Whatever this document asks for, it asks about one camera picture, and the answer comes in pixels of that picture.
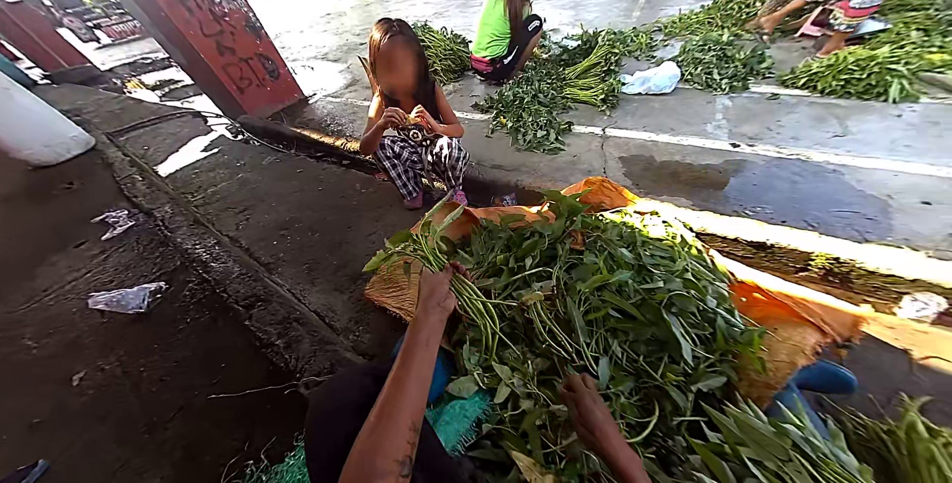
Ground heap of loose leafy greens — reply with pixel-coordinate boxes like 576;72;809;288
445;190;767;483

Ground crumpled white plastic scrap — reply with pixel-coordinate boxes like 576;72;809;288
91;208;138;242

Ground green mesh sack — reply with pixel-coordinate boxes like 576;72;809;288
241;389;493;483

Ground red pillar with graffiti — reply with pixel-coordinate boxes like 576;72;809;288
103;0;307;121

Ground red concrete pillar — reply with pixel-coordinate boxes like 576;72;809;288
0;0;101;84

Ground person's right hand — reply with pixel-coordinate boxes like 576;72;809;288
560;373;622;456

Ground person's left forearm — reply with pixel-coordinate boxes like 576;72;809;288
338;307;452;483

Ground orange woven sack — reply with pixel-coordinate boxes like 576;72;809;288
364;177;873;410

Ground dark blue slipper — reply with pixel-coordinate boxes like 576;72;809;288
0;458;51;483

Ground clear crumpled plastic wrapper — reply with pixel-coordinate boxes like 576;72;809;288
87;281;170;315

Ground person's legs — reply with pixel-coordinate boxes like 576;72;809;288
305;361;484;483

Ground blue plastic object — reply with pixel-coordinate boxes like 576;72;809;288
392;333;456;407
765;359;858;441

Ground crumpled white plastic litter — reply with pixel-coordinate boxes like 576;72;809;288
894;291;949;323

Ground person's left hand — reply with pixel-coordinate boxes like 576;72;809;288
416;261;472;320

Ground pile of green leafy bundles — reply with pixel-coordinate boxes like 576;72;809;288
411;21;473;85
778;0;952;105
677;31;776;95
657;0;782;39
473;26;658;155

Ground pile of green stems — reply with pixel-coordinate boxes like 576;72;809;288
829;394;952;483

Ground bunch of green leafy stems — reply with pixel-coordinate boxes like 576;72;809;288
363;196;514;359

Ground pile of broad green leaves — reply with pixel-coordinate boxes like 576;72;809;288
680;394;879;483

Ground white rounded container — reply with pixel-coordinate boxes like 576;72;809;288
0;71;96;168

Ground white plastic bag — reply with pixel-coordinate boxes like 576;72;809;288
619;60;682;96

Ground person's right forearm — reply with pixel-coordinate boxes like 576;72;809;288
597;432;653;483

